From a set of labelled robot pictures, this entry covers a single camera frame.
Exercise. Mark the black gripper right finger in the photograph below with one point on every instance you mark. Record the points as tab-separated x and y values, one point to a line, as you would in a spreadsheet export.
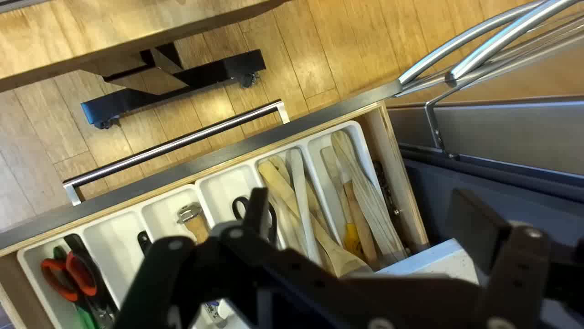
514	258

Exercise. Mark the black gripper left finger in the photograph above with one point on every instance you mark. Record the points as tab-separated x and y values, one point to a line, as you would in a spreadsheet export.
153	300

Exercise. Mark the wooden spoon in drawer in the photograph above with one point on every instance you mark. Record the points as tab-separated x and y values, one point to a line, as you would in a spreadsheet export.
297	199

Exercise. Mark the open wooden kitchen drawer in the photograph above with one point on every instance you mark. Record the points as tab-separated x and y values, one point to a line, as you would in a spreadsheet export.
335	157

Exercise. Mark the white drawer organizer tray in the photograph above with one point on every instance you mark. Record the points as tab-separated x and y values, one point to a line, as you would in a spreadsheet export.
202	207

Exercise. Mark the stainless steel oven range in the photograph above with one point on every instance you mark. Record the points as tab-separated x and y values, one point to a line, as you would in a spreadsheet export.
500	110

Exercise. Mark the black table leg base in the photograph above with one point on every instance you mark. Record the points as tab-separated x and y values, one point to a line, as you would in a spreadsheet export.
160	75

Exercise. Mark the wooden table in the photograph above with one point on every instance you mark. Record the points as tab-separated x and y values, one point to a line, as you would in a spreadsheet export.
56	37

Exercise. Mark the red handled scissors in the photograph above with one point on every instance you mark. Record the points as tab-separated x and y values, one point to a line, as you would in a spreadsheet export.
78	282

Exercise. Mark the black handled scissors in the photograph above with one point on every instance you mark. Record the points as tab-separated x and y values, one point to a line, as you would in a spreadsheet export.
259	216

